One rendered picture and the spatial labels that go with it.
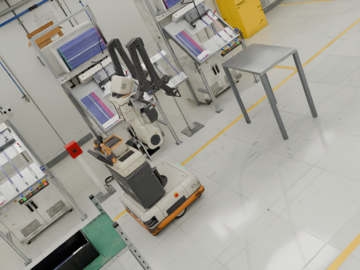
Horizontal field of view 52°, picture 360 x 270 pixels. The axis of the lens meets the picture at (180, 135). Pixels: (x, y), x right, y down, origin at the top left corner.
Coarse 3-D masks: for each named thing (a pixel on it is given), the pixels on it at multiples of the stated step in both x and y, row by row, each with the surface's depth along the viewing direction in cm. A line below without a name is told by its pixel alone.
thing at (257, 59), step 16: (256, 48) 392; (272, 48) 373; (288, 48) 356; (224, 64) 395; (240, 64) 376; (256, 64) 359; (272, 64) 343; (304, 80) 364; (240, 96) 418; (272, 96) 353
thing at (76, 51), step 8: (88, 32) 424; (96, 32) 429; (72, 40) 420; (80, 40) 422; (88, 40) 426; (96, 40) 431; (64, 48) 415; (72, 48) 419; (80, 48) 424; (88, 48) 428; (96, 48) 433; (104, 48) 438; (64, 56) 417; (72, 56) 421; (80, 56) 426; (88, 56) 430; (72, 64) 423; (80, 64) 427
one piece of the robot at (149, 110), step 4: (144, 100) 345; (148, 104) 331; (152, 104) 330; (144, 108) 329; (148, 108) 329; (152, 108) 330; (144, 112) 329; (148, 112) 330; (152, 112) 332; (156, 112) 334; (144, 116) 329; (148, 116) 330; (152, 116) 332; (156, 116) 335; (152, 120) 333
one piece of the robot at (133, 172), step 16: (96, 144) 326; (128, 144) 340; (112, 160) 317; (128, 160) 314; (144, 160) 321; (128, 176) 317; (144, 176) 324; (160, 176) 350; (128, 192) 353; (144, 192) 328; (160, 192) 337
